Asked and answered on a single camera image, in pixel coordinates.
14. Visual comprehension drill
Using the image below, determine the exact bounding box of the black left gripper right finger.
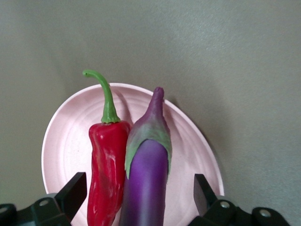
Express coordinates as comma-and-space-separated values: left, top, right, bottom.
188, 173, 293, 226

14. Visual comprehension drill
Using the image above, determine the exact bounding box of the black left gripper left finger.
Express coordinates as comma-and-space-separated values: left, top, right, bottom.
16, 172, 87, 226

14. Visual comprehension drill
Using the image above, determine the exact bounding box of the red chili pepper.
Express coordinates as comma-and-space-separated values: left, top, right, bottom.
82, 69, 132, 226

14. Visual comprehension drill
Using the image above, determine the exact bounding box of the long purple eggplant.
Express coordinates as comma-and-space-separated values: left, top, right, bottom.
118, 87, 172, 226

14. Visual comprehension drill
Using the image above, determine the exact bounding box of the pink round plate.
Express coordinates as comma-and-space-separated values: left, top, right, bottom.
41, 82, 224, 226

